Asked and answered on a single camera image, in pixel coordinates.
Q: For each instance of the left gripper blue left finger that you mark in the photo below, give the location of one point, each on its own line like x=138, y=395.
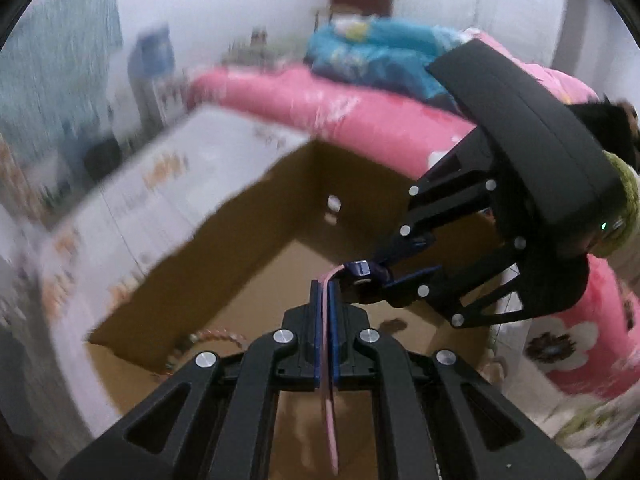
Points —
x=315, y=329

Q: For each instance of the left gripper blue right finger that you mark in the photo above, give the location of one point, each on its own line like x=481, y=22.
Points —
x=337, y=331

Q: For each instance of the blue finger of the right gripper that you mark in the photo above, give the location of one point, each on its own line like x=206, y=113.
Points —
x=400, y=248
x=371, y=283

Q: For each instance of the brown cardboard box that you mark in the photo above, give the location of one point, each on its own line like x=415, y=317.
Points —
x=221, y=223

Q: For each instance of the green fuzzy sleeve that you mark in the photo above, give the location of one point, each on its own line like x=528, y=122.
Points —
x=620, y=238

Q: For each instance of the pink quilt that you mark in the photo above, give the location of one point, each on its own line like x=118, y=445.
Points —
x=568, y=89

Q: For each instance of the pink floral bed sheet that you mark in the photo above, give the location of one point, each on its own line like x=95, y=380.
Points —
x=410, y=137

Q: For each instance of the blue patterned blanket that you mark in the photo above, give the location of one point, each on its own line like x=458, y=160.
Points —
x=384, y=54

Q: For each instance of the white water dispenser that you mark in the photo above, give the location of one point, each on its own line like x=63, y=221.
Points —
x=161, y=100

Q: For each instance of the blue water dispenser bottle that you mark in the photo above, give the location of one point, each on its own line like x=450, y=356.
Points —
x=153, y=55

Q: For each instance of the teal patterned wall cloth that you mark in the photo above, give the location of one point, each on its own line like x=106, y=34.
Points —
x=54, y=71

